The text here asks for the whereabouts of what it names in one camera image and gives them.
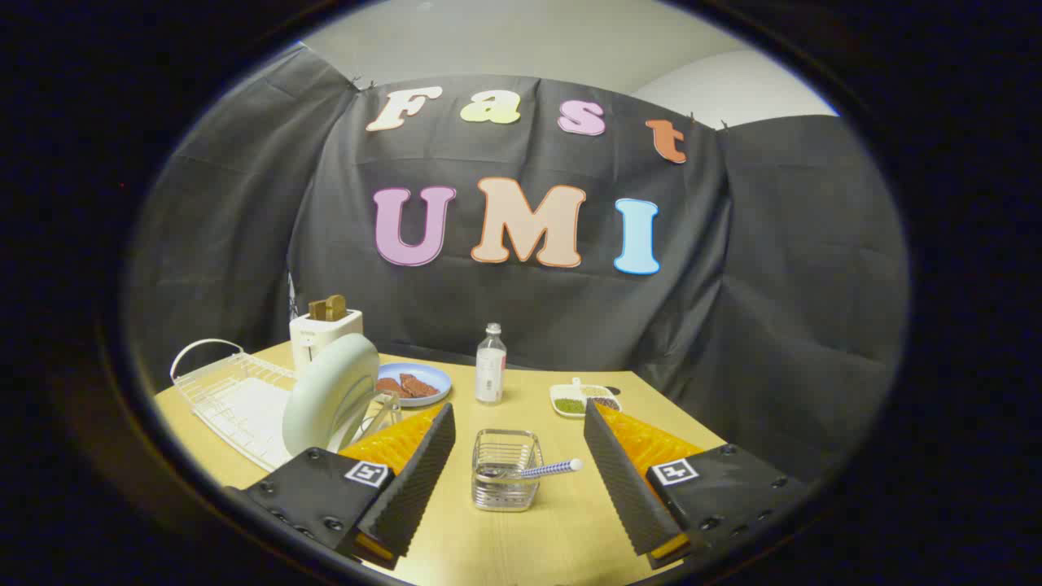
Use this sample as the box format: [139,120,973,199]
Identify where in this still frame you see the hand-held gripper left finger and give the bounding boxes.
[225,403,457,571]

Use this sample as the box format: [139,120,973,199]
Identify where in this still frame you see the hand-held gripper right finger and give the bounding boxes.
[583,400,808,570]

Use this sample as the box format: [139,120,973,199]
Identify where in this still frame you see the spoon with striped handle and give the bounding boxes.
[477,458,584,481]

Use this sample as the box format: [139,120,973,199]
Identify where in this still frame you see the clear wire basket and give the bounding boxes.
[471,429,545,513]

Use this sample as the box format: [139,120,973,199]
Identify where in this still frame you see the pale green plate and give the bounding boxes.
[282,333,381,457]

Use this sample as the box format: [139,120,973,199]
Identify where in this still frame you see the white wire dish rack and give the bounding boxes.
[169,339,401,473]

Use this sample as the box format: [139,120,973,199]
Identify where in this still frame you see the white divided dish with beans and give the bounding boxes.
[549,378,623,419]

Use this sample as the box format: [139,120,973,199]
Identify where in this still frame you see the blue plate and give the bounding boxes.
[376,362,453,408]

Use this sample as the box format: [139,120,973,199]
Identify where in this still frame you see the clear glass bottle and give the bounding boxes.
[475,323,507,405]

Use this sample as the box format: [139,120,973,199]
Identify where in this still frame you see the white toaster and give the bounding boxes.
[289,308,364,374]

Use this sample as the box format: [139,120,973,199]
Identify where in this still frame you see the black backdrop cloth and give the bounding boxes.
[124,42,910,481]

